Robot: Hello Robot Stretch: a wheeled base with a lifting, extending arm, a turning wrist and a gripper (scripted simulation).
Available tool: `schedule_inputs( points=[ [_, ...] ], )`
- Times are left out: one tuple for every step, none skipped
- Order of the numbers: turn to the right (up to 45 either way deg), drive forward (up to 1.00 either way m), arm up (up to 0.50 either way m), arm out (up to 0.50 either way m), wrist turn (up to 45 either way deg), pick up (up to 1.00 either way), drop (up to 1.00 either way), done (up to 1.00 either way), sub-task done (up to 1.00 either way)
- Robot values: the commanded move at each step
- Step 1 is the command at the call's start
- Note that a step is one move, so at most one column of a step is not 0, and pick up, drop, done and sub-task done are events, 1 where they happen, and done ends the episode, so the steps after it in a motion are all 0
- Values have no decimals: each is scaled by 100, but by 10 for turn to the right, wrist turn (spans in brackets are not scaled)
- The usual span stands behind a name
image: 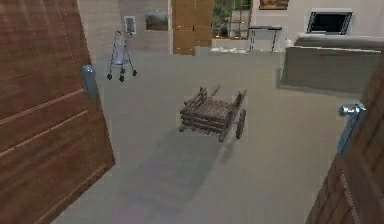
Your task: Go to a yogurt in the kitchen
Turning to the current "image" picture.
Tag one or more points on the black television set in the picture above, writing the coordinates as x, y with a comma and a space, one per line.
329, 22

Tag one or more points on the light brown wooden door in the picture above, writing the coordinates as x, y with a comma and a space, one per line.
192, 26

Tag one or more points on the brown wooden cart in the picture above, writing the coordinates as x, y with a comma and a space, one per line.
213, 114

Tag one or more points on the wooden framed window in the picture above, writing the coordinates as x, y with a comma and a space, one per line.
232, 19

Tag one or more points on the small white framed picture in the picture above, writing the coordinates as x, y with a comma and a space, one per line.
130, 25

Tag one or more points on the grey wheeled walker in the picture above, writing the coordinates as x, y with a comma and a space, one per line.
120, 57

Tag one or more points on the dark framed wall picture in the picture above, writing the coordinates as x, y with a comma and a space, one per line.
156, 21

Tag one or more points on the brown framed wall picture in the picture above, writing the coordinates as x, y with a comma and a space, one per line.
274, 4

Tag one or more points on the brown wooden room door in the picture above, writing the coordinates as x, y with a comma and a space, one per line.
43, 110
360, 180

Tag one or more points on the grey sofa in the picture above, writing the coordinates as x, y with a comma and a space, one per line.
330, 65

